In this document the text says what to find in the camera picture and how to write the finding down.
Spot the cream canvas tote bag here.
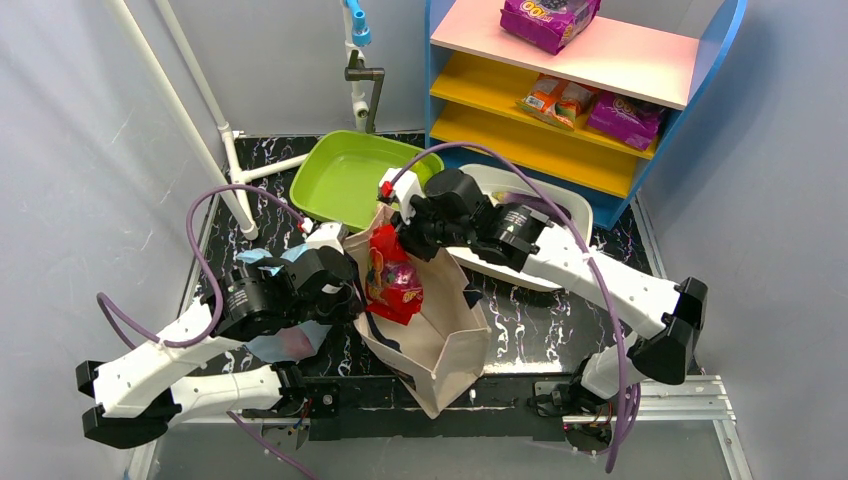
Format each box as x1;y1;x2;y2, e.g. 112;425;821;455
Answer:
354;249;492;419

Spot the purple snack bag lower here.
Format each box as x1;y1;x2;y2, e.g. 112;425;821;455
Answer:
586;91;667;151

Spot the light blue printed plastic bag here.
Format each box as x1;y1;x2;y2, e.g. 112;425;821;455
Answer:
235;245;331;363

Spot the red snack bag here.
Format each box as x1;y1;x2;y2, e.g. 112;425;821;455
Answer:
365;225;423;326

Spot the white pipe frame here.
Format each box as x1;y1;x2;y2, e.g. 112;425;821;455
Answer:
103;0;313;241

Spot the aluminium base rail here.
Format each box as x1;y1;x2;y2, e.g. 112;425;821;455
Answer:
122;192;757;480

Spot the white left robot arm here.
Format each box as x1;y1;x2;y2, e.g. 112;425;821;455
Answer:
75;222;364;449

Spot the purple eggplant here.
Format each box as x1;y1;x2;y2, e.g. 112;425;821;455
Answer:
490;191;572;226

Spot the green rectangular tray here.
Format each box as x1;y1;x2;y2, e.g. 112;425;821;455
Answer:
289;130;421;232

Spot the green pear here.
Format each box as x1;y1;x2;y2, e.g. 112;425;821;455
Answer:
410;156;443;189

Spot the orange snack bag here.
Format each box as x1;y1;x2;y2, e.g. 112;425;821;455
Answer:
516;74;599;131

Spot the purple snack bag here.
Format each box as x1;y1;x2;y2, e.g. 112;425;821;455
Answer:
500;0;601;55
586;91;667;151

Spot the white rectangular tray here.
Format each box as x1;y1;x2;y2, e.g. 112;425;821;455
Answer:
447;164;594;292

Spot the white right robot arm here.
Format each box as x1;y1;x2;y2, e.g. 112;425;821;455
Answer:
378;168;708;399

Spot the purple snack bag top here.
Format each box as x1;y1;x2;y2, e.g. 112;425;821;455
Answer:
500;0;601;55

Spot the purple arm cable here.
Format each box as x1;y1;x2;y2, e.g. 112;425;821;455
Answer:
95;184;313;350
384;141;643;475

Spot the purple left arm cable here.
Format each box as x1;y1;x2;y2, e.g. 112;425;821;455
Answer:
95;184;313;350

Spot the grey faucet on pipe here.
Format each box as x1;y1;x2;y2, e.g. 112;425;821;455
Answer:
341;0;386;134

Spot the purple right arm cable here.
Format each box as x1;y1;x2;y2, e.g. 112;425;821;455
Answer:
384;141;643;475

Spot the blue shelf with coloured boards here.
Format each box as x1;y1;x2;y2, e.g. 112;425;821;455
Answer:
425;1;746;228

